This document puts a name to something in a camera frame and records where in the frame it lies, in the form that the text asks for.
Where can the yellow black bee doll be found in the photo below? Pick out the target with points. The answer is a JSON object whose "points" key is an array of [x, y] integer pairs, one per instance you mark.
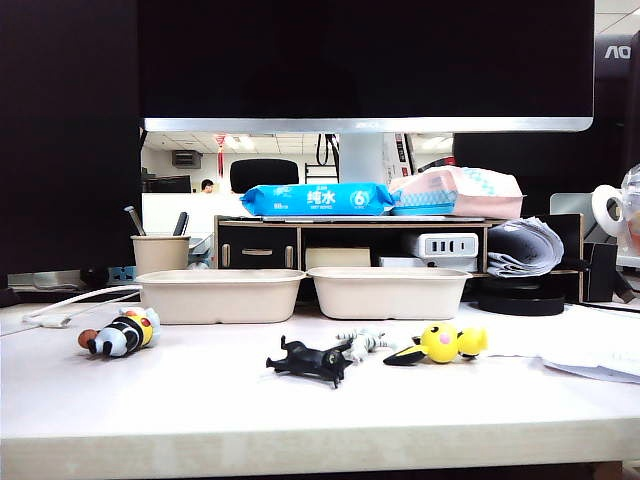
{"points": [[125, 335]]}

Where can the black office chair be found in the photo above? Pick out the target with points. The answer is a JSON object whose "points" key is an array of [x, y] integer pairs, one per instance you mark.
{"points": [[265, 175]]}

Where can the blue wall socket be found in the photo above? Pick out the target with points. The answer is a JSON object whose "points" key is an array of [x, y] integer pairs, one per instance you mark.
{"points": [[122, 275]]}

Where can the white USB power strip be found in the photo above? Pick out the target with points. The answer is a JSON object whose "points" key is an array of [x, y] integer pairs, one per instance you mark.
{"points": [[450, 246]]}

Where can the wooden desk organizer shelf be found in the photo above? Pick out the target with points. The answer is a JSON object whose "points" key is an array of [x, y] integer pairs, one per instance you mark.
{"points": [[298, 245]]}

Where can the silver metal plate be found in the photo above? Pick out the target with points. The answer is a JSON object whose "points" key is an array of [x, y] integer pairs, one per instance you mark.
{"points": [[570, 205]]}

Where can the white box with red print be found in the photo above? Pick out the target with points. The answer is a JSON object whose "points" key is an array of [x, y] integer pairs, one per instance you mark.
{"points": [[397, 152]]}

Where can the small white flat box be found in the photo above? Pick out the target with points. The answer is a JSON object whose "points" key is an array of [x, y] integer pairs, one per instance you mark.
{"points": [[400, 262]]}

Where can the black organizer drawer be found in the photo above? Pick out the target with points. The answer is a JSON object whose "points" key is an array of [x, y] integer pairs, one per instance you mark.
{"points": [[257, 240]]}

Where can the dark computer monitor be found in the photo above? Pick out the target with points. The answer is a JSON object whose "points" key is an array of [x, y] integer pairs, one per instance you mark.
{"points": [[65, 150]]}

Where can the black round monitor base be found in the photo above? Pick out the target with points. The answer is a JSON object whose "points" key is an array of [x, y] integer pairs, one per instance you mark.
{"points": [[520, 304]]}

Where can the red hanging knot ornament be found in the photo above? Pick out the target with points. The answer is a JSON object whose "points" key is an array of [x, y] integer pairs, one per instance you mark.
{"points": [[220, 142]]}

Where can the black pen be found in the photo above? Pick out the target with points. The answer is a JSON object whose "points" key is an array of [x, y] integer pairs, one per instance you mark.
{"points": [[181, 223]]}

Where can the beige paper box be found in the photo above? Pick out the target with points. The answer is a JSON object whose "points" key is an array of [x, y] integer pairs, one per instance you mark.
{"points": [[220, 300], [390, 297]]}

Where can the black small box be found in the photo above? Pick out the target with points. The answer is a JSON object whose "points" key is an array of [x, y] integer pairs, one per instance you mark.
{"points": [[600, 272]]}

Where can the yellow Pichu doll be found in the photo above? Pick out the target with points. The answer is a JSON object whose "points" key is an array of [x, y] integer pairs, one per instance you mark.
{"points": [[440, 342]]}

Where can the pink tissue pack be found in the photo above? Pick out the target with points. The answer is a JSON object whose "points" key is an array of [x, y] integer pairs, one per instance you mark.
{"points": [[480, 200]]}

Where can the blue wet wipes pack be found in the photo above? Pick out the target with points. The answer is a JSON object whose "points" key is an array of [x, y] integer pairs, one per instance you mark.
{"points": [[320, 200]]}

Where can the grey wall unit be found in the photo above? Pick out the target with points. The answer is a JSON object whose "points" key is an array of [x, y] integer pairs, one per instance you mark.
{"points": [[186, 159]]}

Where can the white tape roll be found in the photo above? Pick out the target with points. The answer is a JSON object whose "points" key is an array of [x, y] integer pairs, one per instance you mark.
{"points": [[600, 195]]}

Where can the silver pen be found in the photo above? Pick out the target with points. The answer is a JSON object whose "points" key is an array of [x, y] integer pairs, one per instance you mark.
{"points": [[136, 220]]}

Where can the clear plastic bag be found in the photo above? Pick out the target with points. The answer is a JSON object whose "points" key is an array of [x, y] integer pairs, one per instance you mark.
{"points": [[634, 180]]}

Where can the silver-bezel computer monitor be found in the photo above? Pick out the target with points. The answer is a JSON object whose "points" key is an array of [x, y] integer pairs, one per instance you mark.
{"points": [[350, 60]]}

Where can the curled paper stack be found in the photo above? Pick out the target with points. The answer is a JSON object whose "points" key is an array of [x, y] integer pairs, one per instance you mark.
{"points": [[525, 245]]}

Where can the clear plastic container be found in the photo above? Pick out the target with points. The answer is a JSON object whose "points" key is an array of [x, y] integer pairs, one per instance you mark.
{"points": [[202, 252]]}

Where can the black cat doll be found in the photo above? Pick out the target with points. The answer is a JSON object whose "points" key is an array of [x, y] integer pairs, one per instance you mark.
{"points": [[310, 361]]}

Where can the beige sticky note block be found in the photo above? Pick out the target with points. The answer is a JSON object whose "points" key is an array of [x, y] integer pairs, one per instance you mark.
{"points": [[337, 257]]}

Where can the beige paper cup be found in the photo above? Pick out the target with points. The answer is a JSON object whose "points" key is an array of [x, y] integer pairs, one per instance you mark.
{"points": [[160, 255]]}

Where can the bluish folded paper sheet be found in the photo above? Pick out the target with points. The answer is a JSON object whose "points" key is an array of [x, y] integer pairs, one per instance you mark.
{"points": [[590, 367]]}

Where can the white striped tiger doll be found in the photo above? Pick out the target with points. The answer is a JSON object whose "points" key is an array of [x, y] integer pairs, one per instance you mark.
{"points": [[362, 345]]}

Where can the person in background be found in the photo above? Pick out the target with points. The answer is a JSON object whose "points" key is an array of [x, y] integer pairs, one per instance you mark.
{"points": [[207, 186]]}

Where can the black AOC monitor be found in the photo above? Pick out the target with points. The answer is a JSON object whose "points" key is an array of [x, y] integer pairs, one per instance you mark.
{"points": [[550, 160]]}

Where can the black round knob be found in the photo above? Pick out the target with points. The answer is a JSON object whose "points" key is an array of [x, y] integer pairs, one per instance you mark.
{"points": [[94, 276]]}

